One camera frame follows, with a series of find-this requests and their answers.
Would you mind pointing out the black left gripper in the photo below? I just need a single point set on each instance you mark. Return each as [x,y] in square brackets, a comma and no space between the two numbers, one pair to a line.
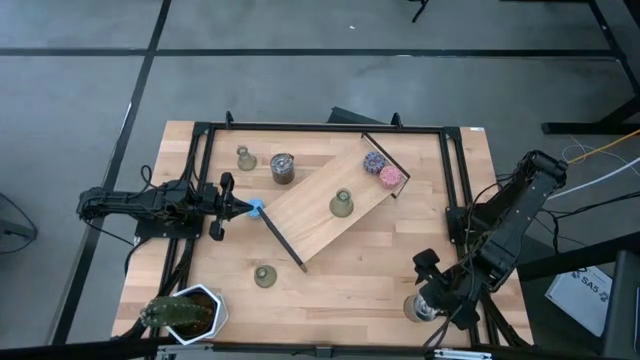
[220,202]

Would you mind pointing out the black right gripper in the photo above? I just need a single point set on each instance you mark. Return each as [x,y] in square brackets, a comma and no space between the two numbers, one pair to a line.
[450,295]

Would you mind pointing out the blue patterned candle holder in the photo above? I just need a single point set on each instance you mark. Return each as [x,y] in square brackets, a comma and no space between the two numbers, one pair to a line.
[257,202]

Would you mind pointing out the silver lidded tin candle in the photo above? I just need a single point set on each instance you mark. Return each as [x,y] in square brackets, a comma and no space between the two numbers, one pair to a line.
[415,310]
[282,170]

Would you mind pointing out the pink patterned candle holder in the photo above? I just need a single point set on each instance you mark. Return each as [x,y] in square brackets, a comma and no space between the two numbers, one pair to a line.
[390,177]

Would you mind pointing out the purple patterned candle holder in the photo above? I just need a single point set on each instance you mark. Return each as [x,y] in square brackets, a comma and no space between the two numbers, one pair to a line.
[374,162]

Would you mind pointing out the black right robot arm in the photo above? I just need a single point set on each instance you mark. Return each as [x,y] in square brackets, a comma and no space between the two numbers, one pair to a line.
[525,200]

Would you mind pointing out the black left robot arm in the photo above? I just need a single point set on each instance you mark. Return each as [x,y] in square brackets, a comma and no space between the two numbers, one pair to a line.
[125,202]

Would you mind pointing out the wooden shelf with black legs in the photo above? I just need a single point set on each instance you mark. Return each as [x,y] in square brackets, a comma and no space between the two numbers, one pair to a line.
[310,220]

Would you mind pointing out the white hexagonal plant pot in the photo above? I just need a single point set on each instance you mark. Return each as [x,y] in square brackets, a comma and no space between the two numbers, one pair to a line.
[222,312]

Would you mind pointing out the black diagonal bar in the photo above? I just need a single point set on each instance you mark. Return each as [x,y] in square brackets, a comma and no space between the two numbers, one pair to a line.
[565,257]

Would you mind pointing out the green cactus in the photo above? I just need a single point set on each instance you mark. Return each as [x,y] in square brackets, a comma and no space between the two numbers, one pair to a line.
[175,311]

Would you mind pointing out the white printed cardboard box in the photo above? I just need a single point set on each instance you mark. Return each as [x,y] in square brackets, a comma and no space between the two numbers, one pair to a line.
[580,295]

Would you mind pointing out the black panel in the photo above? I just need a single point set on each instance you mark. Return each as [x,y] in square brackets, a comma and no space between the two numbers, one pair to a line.
[345,116]

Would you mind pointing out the dark grey cabinet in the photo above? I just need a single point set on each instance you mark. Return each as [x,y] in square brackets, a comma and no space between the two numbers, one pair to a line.
[622,300]

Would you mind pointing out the black horizontal beam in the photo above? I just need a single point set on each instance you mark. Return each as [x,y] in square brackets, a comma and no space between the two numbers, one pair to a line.
[100,349]

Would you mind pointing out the grey chair base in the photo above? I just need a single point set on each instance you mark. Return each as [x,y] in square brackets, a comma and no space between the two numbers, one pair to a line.
[20,231]

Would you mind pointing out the black stand leg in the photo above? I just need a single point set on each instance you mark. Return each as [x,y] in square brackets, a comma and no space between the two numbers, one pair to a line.
[419,12]

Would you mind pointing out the silver metal bracket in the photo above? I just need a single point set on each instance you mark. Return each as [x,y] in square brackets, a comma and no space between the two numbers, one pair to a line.
[462,355]

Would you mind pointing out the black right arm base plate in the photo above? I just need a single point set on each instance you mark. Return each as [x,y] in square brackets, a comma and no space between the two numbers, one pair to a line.
[455,220]

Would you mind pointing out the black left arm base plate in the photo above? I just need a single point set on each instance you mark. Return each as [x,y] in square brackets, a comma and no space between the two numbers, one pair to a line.
[150,231]

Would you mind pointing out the black table leg frame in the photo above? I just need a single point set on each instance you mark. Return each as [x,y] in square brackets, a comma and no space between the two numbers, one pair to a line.
[590,128]

